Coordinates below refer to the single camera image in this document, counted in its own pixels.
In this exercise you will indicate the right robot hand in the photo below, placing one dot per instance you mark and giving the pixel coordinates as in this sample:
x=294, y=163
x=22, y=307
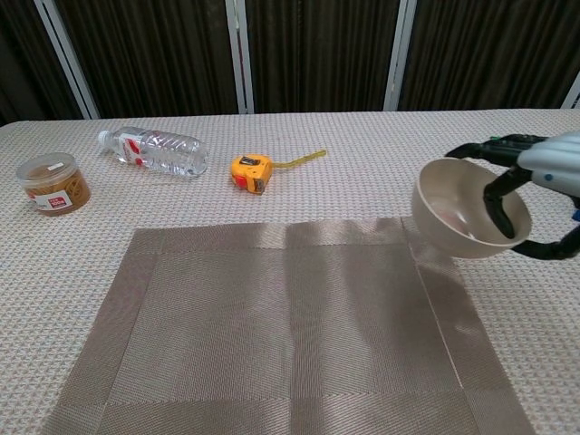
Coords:
x=557, y=158

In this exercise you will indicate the light brown bowl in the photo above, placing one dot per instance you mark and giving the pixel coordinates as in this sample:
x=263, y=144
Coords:
x=448, y=213

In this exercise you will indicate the brown woven placemat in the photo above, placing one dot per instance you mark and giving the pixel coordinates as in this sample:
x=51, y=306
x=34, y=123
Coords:
x=272, y=335

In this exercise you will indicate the beige woven tablecloth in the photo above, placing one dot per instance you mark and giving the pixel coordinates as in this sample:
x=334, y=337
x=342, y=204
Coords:
x=340, y=136

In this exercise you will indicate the yellow tape measure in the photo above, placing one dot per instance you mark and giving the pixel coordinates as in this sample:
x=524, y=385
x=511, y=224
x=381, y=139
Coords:
x=251, y=171

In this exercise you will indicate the clear plastic water bottle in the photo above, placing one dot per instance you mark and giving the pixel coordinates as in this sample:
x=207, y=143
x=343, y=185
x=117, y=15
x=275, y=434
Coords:
x=158, y=151

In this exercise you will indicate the clear jar of rubber bands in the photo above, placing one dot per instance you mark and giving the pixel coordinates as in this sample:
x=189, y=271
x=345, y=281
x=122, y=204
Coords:
x=54, y=190

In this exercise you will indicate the white screen frame post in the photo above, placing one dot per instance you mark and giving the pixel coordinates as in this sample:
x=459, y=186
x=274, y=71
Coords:
x=573, y=95
x=68, y=63
x=399, y=59
x=240, y=59

